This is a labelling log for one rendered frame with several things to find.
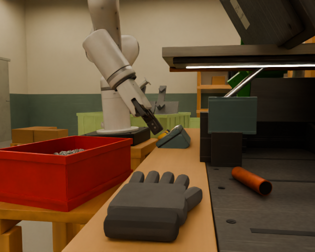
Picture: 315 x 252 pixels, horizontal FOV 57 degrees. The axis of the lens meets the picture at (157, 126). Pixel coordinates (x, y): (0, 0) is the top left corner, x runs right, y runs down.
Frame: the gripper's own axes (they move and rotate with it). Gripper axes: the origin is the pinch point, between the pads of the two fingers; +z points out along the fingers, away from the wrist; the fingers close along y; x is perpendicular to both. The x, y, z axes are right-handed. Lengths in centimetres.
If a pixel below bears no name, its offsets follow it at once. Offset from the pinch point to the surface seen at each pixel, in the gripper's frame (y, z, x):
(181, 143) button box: 2.1, 8.1, 3.7
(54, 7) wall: -719, -448, -165
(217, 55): 29.6, -3.7, 21.3
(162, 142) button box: 2.2, 4.8, -0.4
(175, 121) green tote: -85, 3, -3
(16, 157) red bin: 24.4, -11.4, -25.3
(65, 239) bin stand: -1.7, 13.4, -44.8
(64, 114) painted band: -717, -187, -321
